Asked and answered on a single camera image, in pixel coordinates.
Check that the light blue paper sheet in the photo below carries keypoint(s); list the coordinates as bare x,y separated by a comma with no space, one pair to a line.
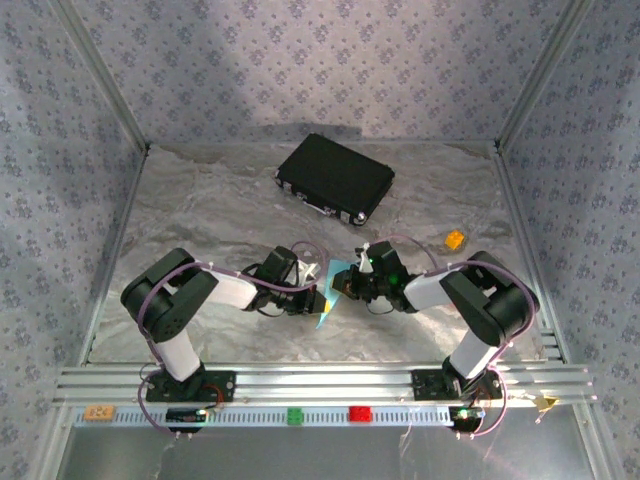
324,316

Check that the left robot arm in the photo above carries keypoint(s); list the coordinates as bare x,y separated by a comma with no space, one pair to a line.
175,355

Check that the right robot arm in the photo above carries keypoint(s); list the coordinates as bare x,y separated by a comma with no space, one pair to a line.
472,355

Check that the yellow toy brick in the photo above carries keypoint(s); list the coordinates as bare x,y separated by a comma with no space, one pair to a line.
455,240

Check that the black hard case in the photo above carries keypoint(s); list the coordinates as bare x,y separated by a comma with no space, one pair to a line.
335,175

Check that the green toy brick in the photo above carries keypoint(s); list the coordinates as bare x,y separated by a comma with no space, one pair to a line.
295,416

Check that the large red toy brick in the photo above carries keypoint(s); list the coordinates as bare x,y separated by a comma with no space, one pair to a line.
360,414

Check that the grey metal panel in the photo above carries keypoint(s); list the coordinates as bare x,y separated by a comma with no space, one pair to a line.
320,455

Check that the yellow tape piece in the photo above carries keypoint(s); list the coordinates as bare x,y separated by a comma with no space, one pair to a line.
546,402

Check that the orange toy brick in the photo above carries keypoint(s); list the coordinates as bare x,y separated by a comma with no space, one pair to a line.
100,413

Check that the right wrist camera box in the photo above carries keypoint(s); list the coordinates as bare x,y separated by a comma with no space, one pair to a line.
364,260

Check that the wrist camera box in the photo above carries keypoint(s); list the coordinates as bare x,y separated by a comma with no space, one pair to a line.
364,260
310,270

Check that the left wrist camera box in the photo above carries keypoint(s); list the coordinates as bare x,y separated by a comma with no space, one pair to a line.
310,270

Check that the aluminium mounting rail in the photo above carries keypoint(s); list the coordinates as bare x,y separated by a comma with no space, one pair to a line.
325,385

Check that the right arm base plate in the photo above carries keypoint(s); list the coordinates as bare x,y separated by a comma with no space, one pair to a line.
425,385

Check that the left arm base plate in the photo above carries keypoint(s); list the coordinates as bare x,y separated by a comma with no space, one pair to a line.
220,387

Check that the aluminium table side rail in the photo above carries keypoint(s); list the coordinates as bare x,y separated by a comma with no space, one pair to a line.
130,200
511,200

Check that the aluminium frame post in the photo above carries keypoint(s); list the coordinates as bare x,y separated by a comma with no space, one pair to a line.
100,80
545,75

